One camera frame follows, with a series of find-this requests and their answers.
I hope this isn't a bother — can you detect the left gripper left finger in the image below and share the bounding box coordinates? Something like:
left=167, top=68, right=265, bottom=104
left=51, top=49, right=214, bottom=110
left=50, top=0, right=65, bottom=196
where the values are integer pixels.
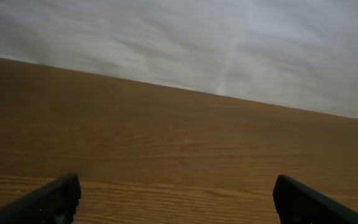
left=0, top=172, right=82, bottom=224

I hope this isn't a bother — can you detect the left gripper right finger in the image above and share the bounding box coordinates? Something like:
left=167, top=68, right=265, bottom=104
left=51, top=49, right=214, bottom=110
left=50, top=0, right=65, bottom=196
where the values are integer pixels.
left=272, top=174, right=358, bottom=224

